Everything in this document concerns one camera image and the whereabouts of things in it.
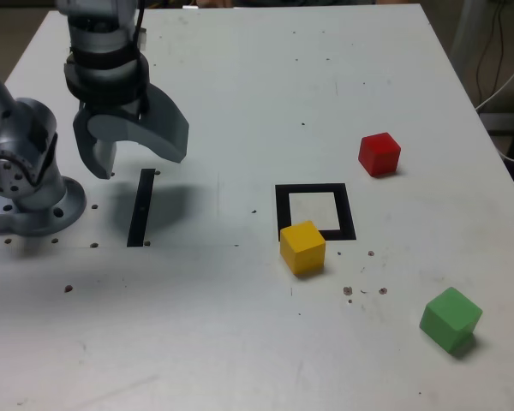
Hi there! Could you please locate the white background cable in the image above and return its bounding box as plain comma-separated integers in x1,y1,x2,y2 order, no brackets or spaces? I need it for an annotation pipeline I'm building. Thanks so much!
474,55,514,164

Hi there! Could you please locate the red cube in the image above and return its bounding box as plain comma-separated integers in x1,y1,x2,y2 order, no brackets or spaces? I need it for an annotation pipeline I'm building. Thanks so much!
357,132,403,178

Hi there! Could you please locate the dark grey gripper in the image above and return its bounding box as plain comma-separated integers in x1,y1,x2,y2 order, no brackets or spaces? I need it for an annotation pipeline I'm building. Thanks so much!
72,82,190,181

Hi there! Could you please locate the black tape strip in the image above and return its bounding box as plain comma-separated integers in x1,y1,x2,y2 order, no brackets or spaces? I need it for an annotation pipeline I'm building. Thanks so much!
126,168,156,248

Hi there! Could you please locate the green cube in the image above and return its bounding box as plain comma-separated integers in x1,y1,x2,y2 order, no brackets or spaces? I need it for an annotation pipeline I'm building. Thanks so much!
418,286,484,356

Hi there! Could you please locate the black tape square outline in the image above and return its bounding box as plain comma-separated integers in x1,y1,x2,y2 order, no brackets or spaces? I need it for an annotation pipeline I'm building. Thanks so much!
274,182,357,241

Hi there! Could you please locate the yellow cube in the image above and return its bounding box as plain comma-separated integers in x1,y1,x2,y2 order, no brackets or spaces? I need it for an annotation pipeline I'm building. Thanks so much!
278,220,327,277

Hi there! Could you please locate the black background cable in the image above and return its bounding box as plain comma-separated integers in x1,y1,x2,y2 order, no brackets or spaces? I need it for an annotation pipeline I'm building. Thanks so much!
475,0,507,106

